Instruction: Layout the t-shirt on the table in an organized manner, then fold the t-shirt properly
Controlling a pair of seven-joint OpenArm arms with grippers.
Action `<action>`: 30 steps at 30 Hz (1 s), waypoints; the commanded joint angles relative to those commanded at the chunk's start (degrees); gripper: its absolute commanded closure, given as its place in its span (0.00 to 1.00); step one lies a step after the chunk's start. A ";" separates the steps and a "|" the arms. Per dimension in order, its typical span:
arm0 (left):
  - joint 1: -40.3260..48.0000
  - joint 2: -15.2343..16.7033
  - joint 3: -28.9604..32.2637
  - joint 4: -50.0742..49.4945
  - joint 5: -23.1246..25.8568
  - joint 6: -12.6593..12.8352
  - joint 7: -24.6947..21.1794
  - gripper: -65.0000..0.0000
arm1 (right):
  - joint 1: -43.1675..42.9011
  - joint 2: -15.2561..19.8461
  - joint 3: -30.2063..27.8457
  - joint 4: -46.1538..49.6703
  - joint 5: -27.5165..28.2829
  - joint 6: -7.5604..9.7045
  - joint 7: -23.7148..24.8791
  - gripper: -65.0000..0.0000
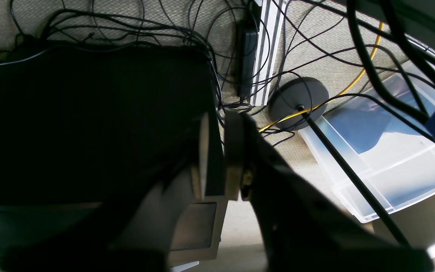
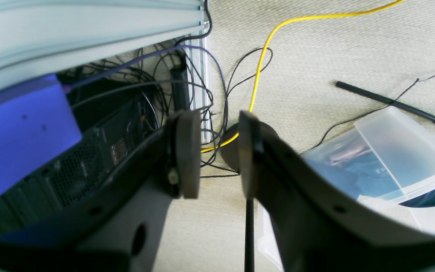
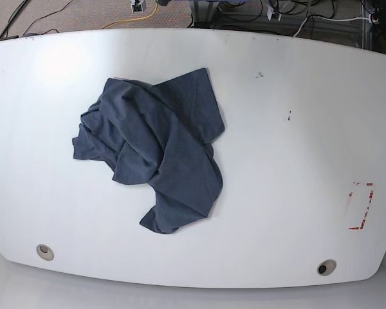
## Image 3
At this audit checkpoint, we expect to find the yellow cable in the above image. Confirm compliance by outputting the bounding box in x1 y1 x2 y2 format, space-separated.
102 0 158 30

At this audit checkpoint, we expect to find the red tape rectangle marking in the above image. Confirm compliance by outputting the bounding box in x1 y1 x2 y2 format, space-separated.
345 182 375 230

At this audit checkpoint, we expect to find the dark blue t-shirt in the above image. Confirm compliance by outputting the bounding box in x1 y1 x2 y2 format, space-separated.
72 68 225 234

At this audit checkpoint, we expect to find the grey power adapter box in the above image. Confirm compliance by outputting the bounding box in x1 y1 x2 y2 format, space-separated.
131 0 146 14

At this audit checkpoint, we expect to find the left table cable grommet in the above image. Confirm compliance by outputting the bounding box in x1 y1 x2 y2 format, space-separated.
36 245 54 261

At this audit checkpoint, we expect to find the right table cable grommet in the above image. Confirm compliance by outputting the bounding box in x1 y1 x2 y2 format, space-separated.
317 259 336 276

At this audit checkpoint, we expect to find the table cable grommet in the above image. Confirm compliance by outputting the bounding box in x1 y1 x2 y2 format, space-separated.
317 259 336 276
36 245 54 261

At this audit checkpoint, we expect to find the aluminium frame structure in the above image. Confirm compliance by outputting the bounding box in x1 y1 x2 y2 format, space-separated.
189 1 373 51

